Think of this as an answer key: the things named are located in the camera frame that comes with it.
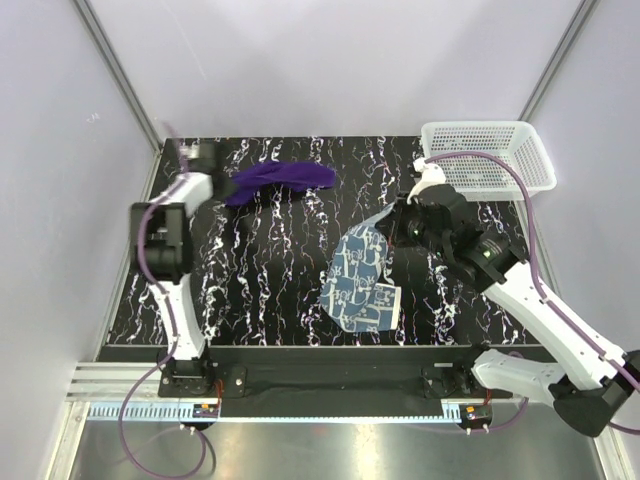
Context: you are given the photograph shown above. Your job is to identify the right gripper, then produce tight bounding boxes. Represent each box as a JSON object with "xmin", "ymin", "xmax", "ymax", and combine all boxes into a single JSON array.
[{"xmin": 376, "ymin": 191, "xmax": 450, "ymax": 260}]

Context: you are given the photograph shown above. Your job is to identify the purple towel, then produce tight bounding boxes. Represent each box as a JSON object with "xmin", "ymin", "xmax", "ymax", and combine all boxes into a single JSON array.
[{"xmin": 225, "ymin": 161, "xmax": 336, "ymax": 207}]

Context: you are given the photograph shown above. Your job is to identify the blue white patterned towel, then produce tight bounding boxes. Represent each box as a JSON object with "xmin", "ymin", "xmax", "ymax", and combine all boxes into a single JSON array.
[{"xmin": 319, "ymin": 204, "xmax": 402, "ymax": 333}]

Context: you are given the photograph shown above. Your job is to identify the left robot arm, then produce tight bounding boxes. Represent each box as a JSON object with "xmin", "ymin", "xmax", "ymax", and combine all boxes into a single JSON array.
[{"xmin": 129, "ymin": 140, "xmax": 236, "ymax": 361}]

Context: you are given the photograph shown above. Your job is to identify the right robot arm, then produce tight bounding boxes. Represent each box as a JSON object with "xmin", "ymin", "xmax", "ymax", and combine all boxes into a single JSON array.
[{"xmin": 377, "ymin": 184, "xmax": 639, "ymax": 438}]

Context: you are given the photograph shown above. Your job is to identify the white plastic basket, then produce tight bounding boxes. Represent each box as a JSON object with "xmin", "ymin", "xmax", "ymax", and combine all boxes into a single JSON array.
[{"xmin": 421, "ymin": 121, "xmax": 557, "ymax": 201}]

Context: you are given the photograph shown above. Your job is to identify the black marble pattern mat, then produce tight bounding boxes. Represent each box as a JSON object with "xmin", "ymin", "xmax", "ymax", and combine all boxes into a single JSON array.
[{"xmin": 107, "ymin": 135, "xmax": 576, "ymax": 349}]

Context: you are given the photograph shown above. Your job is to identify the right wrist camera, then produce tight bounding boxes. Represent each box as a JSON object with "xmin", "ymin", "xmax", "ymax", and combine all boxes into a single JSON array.
[{"xmin": 410, "ymin": 158, "xmax": 446, "ymax": 197}]

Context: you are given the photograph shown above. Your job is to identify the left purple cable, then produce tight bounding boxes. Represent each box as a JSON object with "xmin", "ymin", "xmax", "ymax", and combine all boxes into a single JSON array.
[{"xmin": 117, "ymin": 119, "xmax": 216, "ymax": 479}]

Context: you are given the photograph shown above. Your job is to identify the purple cable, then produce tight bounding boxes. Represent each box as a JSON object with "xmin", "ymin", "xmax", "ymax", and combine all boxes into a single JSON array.
[
  {"xmin": 117, "ymin": 119, "xmax": 216, "ymax": 479},
  {"xmin": 424, "ymin": 151, "xmax": 640, "ymax": 436}
]

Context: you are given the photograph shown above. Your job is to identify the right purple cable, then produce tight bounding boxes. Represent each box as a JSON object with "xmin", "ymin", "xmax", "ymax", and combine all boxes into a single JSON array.
[{"xmin": 424, "ymin": 151, "xmax": 640, "ymax": 436}]

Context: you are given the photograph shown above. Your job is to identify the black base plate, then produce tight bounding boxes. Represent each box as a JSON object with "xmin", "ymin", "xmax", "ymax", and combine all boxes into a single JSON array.
[{"xmin": 157, "ymin": 344, "xmax": 488, "ymax": 399}]

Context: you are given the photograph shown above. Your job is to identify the aluminium frame rail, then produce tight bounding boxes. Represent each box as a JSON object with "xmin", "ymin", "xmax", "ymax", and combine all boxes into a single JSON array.
[{"xmin": 64, "ymin": 362, "xmax": 611, "ymax": 401}]

